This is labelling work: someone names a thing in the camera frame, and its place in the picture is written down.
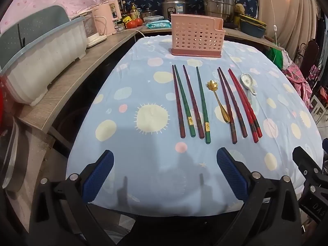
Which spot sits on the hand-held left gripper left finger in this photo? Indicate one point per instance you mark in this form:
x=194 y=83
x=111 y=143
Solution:
x=98 y=176

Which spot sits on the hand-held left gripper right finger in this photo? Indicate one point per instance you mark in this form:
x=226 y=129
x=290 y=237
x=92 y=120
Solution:
x=232 y=175

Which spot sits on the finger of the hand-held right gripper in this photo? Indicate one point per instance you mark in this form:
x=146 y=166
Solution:
x=305 y=160

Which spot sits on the brown chopstick pair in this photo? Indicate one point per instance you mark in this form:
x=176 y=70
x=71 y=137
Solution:
x=233 y=105

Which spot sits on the dark red chopstick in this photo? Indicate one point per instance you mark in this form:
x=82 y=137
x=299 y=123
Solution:
x=226 y=105
x=178 y=102
x=192 y=102

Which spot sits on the green chopstick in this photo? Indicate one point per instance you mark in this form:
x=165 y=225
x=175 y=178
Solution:
x=184 y=102
x=203 y=105

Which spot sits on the gold flower spoon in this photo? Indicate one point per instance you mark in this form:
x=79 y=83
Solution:
x=211 y=84

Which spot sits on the white ceramic spoon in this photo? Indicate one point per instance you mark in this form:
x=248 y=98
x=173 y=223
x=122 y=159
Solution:
x=246 y=80

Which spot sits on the pink perforated utensil basket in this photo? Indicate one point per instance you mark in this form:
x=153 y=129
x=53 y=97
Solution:
x=196 y=34

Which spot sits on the pink floral cloth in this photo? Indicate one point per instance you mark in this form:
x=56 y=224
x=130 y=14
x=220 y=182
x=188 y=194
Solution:
x=297 y=79

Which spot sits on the metal pan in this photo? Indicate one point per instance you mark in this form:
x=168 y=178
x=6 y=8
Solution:
x=10 y=158

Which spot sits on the blue dotted tablecloth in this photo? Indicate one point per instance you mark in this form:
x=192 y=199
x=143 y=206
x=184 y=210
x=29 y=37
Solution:
x=151 y=89

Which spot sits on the dark wooden chair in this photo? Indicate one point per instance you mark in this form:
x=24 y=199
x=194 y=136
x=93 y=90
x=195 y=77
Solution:
x=308 y=56

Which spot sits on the green bag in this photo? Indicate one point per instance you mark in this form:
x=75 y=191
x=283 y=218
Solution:
x=275 y=56

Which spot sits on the white dish drainer bin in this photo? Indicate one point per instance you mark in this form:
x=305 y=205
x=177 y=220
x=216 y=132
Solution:
x=38 y=69

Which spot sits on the hanging dark clothes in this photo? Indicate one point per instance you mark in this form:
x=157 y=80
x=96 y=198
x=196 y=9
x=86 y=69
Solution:
x=323 y=35

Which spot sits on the blue basin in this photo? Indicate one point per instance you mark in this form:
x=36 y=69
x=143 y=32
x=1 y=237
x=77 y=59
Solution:
x=252 y=30

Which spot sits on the white countertop appliance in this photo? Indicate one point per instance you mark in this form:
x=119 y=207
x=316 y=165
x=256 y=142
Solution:
x=91 y=32

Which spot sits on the beige curtain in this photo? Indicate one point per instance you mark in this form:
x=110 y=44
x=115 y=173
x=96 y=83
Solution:
x=289 y=12

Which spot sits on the yellow tray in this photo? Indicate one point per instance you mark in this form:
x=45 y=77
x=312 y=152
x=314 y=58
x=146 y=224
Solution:
x=252 y=20

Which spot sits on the red tomato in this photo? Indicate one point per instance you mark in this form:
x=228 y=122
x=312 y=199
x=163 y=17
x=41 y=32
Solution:
x=131 y=24
x=138 y=21

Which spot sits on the yellow packet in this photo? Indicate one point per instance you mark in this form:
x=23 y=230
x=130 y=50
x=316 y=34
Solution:
x=127 y=19

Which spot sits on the pink electric kettle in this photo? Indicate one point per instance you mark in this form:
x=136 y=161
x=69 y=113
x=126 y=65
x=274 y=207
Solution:
x=109 y=15

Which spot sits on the wet wipes pack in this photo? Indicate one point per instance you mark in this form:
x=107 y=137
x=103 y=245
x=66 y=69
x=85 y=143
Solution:
x=158 y=25

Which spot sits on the grey-blue plastic lid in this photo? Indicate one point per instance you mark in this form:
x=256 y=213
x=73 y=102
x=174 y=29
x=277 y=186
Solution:
x=33 y=23

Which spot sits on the clear food container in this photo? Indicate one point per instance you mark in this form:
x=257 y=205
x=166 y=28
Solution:
x=153 y=18

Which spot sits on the glass sauce bottle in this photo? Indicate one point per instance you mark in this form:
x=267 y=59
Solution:
x=133 y=11

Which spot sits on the steel steamer pot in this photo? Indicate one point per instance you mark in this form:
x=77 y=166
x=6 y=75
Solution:
x=217 y=2

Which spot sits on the steel rice cooker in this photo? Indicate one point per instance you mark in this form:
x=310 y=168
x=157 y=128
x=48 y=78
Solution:
x=174 y=7

